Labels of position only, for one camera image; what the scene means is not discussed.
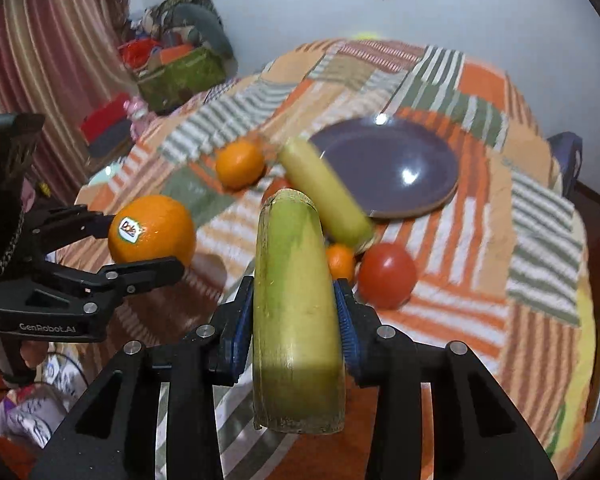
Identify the large orange with sticker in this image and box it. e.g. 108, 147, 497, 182
108, 195, 196, 266

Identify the large red tomato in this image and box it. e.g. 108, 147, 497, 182
358, 243, 417, 310

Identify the green yellow banana piece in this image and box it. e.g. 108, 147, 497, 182
252, 188, 346, 434

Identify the large plain orange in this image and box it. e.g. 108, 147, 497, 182
215, 139, 265, 191

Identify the smaller red tomato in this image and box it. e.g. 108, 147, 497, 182
261, 177, 292, 205

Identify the red box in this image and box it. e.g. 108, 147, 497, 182
80, 92, 131, 144

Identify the pink toy figure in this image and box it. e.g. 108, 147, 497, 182
123, 96, 157, 142

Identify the striped patchwork blanket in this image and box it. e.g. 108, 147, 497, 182
54, 37, 598, 480

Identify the green floral storage box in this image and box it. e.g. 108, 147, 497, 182
137, 48, 226, 114

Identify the striped red curtain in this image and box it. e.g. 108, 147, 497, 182
0, 0, 137, 203

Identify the small mandarin orange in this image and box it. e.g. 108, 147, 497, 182
326, 244, 356, 283

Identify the camouflage patterned cushion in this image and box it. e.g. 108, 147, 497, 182
142, 0, 222, 39

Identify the purple ceramic plate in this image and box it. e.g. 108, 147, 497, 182
311, 114, 460, 220

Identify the blue backpack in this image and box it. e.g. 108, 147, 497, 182
547, 131, 583, 198

